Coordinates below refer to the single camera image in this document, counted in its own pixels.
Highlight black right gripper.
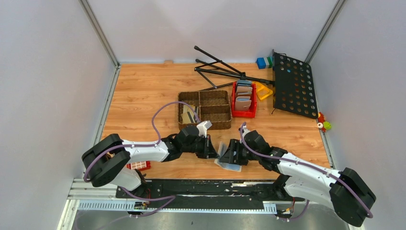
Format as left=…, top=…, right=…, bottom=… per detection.
left=220, top=139, right=260, bottom=166

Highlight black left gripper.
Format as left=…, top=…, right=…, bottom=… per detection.
left=182, top=135, right=220, bottom=160

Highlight white card holder wallet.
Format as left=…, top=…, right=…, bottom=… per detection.
left=214, top=142, right=242, bottom=172

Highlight gold credit cards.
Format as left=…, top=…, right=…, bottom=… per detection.
left=180, top=105, right=199, bottom=124

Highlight brown wicker divided basket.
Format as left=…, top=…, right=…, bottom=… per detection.
left=178, top=90, right=232, bottom=130

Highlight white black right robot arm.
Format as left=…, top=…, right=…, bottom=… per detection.
left=215, top=128, right=376, bottom=227

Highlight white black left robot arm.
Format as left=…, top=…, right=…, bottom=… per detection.
left=81, top=123, right=219, bottom=198

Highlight card holders in red bin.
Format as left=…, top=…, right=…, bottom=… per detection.
left=235, top=80, right=253, bottom=111

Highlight red plastic bin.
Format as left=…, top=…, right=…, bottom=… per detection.
left=231, top=80, right=257, bottom=118

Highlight red white toy block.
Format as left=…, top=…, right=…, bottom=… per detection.
left=126, top=161, right=151, bottom=171

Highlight yellow transparent tray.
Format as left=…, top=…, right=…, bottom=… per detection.
left=254, top=82, right=273, bottom=101

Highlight black folding music stand legs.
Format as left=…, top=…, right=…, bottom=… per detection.
left=193, top=46, right=276, bottom=91

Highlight black perforated music stand desk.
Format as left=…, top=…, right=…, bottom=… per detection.
left=272, top=52, right=318, bottom=119

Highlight red green small toy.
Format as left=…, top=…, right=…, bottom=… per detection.
left=317, top=112, right=332, bottom=133

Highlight blue green toy block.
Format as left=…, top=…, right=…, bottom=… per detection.
left=256, top=57, right=274, bottom=69

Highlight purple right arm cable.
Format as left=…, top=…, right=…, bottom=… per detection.
left=238, top=122, right=374, bottom=222

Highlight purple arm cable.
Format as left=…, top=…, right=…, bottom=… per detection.
left=83, top=101, right=177, bottom=223
left=238, top=122, right=374, bottom=222

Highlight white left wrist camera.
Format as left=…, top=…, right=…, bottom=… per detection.
left=196, top=121, right=212, bottom=137

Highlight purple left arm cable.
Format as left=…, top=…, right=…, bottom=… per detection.
left=83, top=101, right=177, bottom=223

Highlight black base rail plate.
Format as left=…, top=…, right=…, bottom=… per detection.
left=115, top=178, right=305, bottom=210

